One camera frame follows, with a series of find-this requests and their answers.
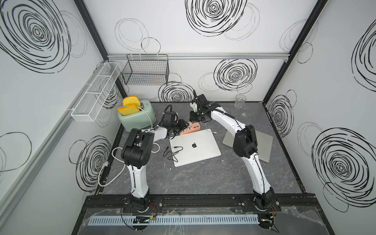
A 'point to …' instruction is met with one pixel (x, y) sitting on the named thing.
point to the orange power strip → (192, 127)
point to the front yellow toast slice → (128, 109)
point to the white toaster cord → (152, 124)
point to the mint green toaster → (146, 118)
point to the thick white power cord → (106, 163)
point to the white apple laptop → (194, 147)
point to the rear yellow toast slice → (131, 100)
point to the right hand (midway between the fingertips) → (189, 118)
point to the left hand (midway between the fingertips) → (187, 125)
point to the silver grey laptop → (265, 143)
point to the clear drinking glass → (239, 101)
